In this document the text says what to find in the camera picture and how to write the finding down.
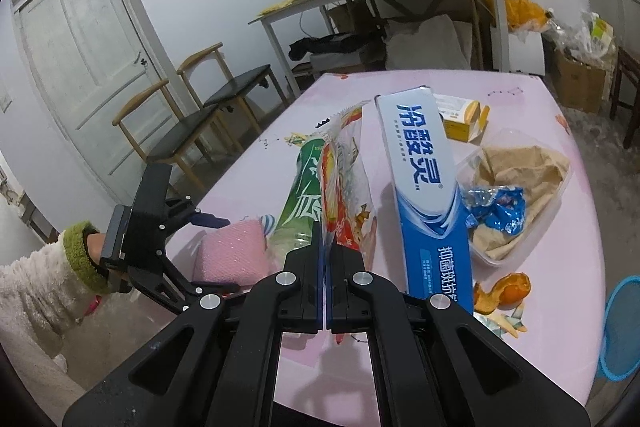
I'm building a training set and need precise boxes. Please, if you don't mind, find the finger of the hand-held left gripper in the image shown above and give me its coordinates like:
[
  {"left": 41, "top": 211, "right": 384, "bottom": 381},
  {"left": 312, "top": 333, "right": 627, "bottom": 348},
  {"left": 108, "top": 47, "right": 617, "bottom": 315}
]
[
  {"left": 172, "top": 199, "right": 232, "bottom": 233},
  {"left": 127, "top": 252, "right": 242, "bottom": 315}
]

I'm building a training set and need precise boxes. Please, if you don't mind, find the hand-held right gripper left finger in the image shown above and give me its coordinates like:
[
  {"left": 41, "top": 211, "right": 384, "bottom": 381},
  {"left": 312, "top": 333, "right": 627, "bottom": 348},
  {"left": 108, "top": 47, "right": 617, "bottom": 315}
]
[{"left": 62, "top": 222, "right": 326, "bottom": 427}]

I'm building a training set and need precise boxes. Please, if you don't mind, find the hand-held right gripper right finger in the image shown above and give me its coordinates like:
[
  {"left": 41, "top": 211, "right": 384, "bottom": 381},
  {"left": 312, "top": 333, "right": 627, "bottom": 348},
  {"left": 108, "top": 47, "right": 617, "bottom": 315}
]
[{"left": 325, "top": 244, "right": 591, "bottom": 427}]

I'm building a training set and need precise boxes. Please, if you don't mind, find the pink sponge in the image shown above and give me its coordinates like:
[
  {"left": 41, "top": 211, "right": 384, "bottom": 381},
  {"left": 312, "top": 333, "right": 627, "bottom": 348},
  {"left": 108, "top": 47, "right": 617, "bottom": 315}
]
[{"left": 192, "top": 219, "right": 276, "bottom": 285}]

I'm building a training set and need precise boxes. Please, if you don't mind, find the green label plastic bottle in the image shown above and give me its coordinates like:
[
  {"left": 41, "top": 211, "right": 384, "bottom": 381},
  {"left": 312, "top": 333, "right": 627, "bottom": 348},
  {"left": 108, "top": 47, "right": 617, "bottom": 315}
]
[{"left": 267, "top": 132, "right": 331, "bottom": 268}]

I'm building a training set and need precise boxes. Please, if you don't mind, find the clear printed snack bag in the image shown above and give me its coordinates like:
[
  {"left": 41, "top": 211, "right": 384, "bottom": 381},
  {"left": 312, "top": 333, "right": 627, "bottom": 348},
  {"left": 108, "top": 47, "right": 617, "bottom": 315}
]
[{"left": 320, "top": 104, "right": 378, "bottom": 268}]

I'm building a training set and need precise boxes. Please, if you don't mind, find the blue foil wrapper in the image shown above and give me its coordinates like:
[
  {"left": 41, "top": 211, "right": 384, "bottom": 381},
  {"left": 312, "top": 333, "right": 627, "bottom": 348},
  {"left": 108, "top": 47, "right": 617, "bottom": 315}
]
[{"left": 460, "top": 186, "right": 528, "bottom": 235}]

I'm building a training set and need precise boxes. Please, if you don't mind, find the small yellow box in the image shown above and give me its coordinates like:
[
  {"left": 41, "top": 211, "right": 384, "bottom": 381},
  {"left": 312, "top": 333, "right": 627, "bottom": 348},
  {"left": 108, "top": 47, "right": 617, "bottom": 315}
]
[{"left": 432, "top": 93, "right": 491, "bottom": 142}]

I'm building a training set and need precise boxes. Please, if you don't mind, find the brown paper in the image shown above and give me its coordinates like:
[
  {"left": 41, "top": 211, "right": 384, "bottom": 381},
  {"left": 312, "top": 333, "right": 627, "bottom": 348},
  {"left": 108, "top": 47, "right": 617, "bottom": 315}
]
[{"left": 470, "top": 146, "right": 571, "bottom": 260}]

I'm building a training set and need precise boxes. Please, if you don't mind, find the blue mesh wastebasket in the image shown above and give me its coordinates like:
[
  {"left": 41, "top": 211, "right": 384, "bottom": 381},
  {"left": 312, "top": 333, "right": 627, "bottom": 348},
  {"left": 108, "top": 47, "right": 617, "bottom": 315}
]
[{"left": 597, "top": 276, "right": 640, "bottom": 382}]

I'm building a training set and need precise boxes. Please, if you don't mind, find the person's left forearm fuzzy sleeve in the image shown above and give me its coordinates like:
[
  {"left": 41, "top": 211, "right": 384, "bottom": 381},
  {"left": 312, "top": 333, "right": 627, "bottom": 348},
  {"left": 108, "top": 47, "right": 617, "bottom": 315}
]
[{"left": 0, "top": 221, "right": 116, "bottom": 413}]

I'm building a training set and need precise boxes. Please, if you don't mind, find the wooden chair black seat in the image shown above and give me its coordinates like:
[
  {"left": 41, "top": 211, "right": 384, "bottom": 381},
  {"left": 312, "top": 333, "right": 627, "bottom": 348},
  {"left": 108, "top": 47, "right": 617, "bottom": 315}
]
[
  {"left": 112, "top": 79, "right": 238, "bottom": 195},
  {"left": 177, "top": 42, "right": 290, "bottom": 148}
]

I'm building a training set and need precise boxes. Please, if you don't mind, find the clear plastic container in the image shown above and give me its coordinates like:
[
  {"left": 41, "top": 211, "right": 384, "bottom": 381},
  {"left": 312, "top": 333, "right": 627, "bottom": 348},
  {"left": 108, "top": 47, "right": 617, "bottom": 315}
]
[{"left": 455, "top": 144, "right": 573, "bottom": 268}]

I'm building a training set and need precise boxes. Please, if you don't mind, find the torn printed wrapper scrap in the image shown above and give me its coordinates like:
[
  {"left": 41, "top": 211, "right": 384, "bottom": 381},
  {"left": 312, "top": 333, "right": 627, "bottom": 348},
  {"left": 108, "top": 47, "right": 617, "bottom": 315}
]
[{"left": 475, "top": 307, "right": 528, "bottom": 339}]

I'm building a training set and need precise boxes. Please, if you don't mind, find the orange peel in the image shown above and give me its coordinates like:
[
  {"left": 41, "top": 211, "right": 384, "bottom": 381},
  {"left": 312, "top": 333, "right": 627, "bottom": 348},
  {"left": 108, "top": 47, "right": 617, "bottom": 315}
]
[{"left": 472, "top": 272, "right": 532, "bottom": 315}]

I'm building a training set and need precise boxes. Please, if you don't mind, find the white panel door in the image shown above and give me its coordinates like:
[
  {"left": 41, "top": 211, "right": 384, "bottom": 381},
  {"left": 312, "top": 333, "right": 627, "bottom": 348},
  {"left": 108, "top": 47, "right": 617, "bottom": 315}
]
[{"left": 10, "top": 0, "right": 176, "bottom": 202}]

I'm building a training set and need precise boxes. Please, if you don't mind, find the pink table with pictures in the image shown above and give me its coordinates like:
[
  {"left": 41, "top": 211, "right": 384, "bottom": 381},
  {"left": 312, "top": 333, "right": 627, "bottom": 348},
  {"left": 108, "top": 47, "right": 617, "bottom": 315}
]
[{"left": 162, "top": 72, "right": 601, "bottom": 413}]

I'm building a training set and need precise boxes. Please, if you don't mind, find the black cloth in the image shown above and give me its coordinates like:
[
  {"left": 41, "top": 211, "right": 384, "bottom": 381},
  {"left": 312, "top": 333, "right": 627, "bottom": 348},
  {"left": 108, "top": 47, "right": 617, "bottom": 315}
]
[{"left": 289, "top": 33, "right": 386, "bottom": 60}]

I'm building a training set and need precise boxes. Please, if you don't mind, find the yellow paper sheet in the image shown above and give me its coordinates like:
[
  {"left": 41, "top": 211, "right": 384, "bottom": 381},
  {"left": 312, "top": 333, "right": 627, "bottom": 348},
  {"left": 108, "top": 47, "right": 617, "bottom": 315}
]
[{"left": 259, "top": 0, "right": 301, "bottom": 15}]

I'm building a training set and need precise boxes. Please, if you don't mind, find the cardboard box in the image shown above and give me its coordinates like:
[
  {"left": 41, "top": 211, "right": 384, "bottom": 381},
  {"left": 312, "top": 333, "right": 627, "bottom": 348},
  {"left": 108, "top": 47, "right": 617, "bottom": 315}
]
[
  {"left": 552, "top": 49, "right": 608, "bottom": 112},
  {"left": 327, "top": 2, "right": 371, "bottom": 32}
]

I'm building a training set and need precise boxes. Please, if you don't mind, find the white cushion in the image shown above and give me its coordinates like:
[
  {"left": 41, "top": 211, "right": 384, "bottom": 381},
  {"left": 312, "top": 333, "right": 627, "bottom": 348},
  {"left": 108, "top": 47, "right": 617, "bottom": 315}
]
[{"left": 385, "top": 14, "right": 473, "bottom": 70}]

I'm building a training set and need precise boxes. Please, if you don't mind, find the orange plastic bag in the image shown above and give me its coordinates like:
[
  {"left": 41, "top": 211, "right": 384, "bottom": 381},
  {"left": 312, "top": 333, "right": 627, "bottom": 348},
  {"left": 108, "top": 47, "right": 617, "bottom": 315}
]
[{"left": 505, "top": 0, "right": 547, "bottom": 32}]

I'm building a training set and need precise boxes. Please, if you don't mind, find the dark wooden stool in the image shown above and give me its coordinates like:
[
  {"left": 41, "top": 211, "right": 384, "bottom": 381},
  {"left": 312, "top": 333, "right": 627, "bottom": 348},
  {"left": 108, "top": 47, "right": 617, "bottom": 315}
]
[{"left": 609, "top": 47, "right": 640, "bottom": 148}]

